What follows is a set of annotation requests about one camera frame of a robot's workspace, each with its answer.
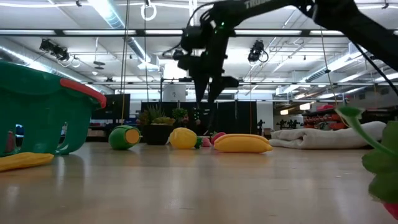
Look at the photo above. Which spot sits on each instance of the red toy strawberry green leaf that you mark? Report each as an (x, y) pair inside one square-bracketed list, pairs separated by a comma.
[(384, 161)]

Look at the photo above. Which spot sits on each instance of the small yellow toy banana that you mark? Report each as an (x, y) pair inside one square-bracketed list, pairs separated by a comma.
[(25, 160)]

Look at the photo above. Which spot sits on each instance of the potted succulent plant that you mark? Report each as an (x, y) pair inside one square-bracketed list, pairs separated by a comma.
[(157, 133)]

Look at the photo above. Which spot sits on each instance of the white background box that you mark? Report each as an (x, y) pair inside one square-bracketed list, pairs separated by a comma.
[(174, 92)]

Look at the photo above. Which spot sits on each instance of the black ceiling-hung camera rig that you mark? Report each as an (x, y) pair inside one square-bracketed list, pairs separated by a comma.
[(256, 51), (54, 49)]

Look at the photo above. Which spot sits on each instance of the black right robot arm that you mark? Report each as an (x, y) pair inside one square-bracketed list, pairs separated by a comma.
[(357, 25)]

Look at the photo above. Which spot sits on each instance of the teal basket orange rim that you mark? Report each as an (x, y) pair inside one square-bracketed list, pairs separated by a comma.
[(37, 109)]

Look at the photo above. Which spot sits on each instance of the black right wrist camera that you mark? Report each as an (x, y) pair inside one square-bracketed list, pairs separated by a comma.
[(192, 39)]

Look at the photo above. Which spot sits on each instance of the pink toy fruit green leaf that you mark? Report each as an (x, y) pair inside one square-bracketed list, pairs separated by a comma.
[(206, 142)]

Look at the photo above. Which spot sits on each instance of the red shelf items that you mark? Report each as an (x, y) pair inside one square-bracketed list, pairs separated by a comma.
[(323, 119)]

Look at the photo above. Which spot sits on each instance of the red toy fruit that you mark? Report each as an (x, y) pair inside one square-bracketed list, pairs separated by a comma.
[(218, 136)]

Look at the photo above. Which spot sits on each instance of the green toy cucumber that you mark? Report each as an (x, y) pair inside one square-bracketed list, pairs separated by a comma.
[(119, 138)]

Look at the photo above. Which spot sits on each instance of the yellow toy lemon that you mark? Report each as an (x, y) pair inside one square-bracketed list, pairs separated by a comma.
[(183, 138)]

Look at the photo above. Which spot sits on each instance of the large yellow toy banana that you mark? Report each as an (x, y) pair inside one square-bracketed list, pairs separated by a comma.
[(242, 144)]

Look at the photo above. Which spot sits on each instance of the black curtain panel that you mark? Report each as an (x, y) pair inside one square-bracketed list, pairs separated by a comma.
[(242, 116)]

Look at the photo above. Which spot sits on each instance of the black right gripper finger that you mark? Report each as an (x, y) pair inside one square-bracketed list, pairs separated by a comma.
[(201, 90), (215, 91)]

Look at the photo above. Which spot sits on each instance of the white folded towel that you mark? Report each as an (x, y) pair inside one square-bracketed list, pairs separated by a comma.
[(326, 137)]

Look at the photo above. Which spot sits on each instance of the black background monitor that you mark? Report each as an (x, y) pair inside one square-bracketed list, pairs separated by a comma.
[(113, 107)]

